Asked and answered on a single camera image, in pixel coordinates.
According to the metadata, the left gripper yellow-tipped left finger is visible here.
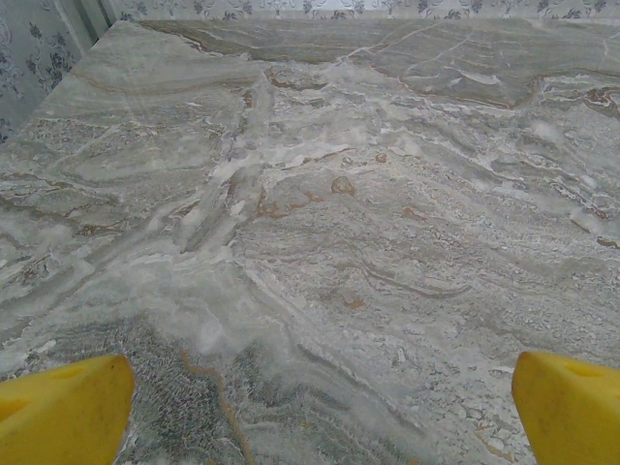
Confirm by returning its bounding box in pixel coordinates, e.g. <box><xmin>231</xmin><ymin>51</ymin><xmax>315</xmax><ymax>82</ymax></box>
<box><xmin>0</xmin><ymin>354</ymin><xmax>137</xmax><ymax>465</ymax></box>

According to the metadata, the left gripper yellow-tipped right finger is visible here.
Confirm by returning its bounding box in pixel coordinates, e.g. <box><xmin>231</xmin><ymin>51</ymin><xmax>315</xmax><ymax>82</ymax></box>
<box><xmin>511</xmin><ymin>351</ymin><xmax>620</xmax><ymax>465</ymax></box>

